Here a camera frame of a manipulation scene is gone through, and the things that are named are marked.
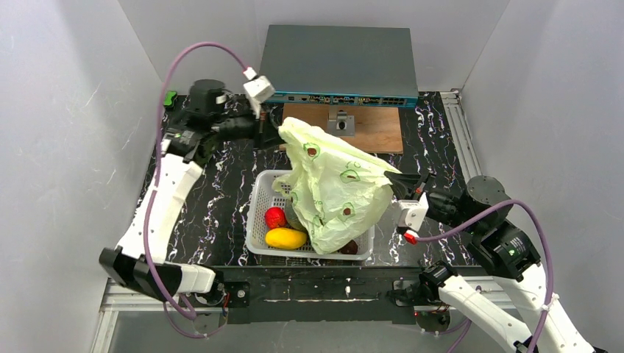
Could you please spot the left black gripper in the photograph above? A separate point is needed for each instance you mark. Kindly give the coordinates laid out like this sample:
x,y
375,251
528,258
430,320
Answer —
x,y
262,129

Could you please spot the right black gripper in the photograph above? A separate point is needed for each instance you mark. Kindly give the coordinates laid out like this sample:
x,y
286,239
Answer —
x,y
419,185

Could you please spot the light green plastic bag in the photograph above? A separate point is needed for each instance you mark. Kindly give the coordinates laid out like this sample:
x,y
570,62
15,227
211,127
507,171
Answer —
x,y
337,191

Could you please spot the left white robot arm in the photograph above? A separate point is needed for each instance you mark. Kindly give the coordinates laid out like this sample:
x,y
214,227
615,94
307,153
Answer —
x,y
211,116

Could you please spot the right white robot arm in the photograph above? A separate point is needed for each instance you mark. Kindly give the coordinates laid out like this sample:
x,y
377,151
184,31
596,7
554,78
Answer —
x,y
501,249

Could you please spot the red fake strawberry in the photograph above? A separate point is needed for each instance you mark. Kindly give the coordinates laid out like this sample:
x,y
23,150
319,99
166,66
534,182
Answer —
x,y
275,217

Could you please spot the dark red fake fruit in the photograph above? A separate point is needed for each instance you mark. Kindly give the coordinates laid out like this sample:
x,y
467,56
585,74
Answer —
x,y
350,248

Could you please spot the green fake melon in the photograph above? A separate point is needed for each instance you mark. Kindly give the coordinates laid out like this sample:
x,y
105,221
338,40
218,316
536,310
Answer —
x,y
292,218

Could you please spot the yellow fake mango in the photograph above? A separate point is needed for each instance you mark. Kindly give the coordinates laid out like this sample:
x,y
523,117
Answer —
x,y
286,238

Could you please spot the white plastic basket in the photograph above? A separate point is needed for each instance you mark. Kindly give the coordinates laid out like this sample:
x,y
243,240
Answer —
x,y
262,198

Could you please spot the brown wooden board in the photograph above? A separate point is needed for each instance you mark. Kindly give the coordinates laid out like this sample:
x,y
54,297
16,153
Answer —
x,y
377,129

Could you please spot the green black small tool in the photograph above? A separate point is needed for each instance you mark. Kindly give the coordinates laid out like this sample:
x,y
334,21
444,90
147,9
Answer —
x,y
169,99

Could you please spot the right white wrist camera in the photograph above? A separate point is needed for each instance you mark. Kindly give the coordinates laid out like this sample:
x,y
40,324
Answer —
x,y
409,217

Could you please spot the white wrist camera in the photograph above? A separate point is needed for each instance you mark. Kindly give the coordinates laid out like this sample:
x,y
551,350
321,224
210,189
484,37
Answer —
x,y
257,90
409,217

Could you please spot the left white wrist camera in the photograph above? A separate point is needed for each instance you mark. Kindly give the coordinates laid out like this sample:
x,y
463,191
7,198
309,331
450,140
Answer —
x,y
257,90

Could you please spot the small metal bracket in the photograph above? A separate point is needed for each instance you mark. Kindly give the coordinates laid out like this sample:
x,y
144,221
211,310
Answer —
x,y
340,123

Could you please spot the grey network switch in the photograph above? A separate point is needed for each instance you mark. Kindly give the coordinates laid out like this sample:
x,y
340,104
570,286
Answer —
x,y
346,65

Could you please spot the black base frame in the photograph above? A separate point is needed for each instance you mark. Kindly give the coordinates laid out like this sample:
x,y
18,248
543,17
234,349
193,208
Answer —
x,y
324,293

